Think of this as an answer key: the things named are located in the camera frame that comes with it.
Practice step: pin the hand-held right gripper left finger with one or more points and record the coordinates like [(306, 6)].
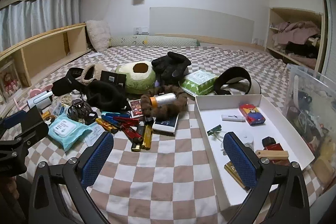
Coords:
[(97, 158)]

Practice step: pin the white headboard panel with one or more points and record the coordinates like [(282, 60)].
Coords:
[(202, 23)]

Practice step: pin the pink plastic toy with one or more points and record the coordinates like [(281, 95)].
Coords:
[(36, 91)]

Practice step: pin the wooden block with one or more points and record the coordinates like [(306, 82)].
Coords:
[(273, 154)]

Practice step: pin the wooden bedside shelf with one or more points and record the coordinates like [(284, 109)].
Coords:
[(44, 53)]

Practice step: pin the pile of clothes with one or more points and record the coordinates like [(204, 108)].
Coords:
[(294, 35)]

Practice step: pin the blue wet wipes pack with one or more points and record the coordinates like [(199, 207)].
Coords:
[(65, 132)]

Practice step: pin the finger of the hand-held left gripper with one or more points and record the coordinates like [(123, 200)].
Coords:
[(35, 128), (11, 117)]

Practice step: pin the white shallow box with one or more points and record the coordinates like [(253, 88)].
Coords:
[(273, 132)]

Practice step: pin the bag of rubber bands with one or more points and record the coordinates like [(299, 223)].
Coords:
[(63, 100)]

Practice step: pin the fluffy white pillow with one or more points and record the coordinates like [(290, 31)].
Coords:
[(98, 35)]

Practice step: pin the black visor cap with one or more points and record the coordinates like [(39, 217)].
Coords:
[(67, 81)]

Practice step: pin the sliding closet door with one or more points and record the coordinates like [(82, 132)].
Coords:
[(329, 35)]

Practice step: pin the clear plastic storage bin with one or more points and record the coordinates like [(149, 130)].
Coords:
[(309, 113)]

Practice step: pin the teal packet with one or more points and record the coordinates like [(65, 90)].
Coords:
[(113, 114)]

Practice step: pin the white and black handheld device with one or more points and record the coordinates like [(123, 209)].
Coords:
[(39, 100)]

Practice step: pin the grey curtain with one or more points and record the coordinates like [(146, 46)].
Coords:
[(39, 16)]

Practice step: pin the checkered bed sheet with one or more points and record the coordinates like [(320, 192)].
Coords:
[(157, 174)]

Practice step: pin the dark blue flat box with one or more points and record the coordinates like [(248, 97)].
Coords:
[(165, 124)]

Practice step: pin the black gloves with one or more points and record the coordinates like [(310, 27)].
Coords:
[(169, 66)]

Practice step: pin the wooden closet shelf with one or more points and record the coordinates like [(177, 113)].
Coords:
[(294, 15)]

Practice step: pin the green round plush toy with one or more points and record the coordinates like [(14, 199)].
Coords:
[(139, 79)]

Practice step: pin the black visor with white brim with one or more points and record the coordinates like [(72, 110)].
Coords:
[(231, 77)]

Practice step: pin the red and blue cigarette pack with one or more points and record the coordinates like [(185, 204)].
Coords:
[(252, 114)]

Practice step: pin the small blue packet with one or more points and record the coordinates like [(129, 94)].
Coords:
[(59, 109)]

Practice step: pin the small black and red box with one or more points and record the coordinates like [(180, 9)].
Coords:
[(271, 144)]

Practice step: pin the white paper receipt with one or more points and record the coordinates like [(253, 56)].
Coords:
[(94, 136)]

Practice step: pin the clear box of toy figures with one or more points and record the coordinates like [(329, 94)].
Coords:
[(9, 82)]

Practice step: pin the white lighter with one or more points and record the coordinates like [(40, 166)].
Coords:
[(233, 117)]

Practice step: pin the silver roll with orange cap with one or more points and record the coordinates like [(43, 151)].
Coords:
[(164, 100)]

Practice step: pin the red card pack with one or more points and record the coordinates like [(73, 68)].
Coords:
[(135, 108)]

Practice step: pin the green dotted tissue pack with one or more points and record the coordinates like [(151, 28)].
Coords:
[(198, 82)]

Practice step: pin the black knit hat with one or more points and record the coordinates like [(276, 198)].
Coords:
[(105, 95)]

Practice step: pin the black lighter with gold end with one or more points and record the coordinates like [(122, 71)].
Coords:
[(137, 138)]

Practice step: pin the flat gold case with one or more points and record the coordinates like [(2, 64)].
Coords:
[(232, 172)]

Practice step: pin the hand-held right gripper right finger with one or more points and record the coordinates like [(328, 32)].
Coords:
[(240, 161)]

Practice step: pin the brown furry scrunchie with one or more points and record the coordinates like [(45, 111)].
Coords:
[(168, 112)]

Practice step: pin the green clothes peg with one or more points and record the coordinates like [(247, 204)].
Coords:
[(214, 131)]

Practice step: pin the black box with label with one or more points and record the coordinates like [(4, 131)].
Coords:
[(113, 79)]

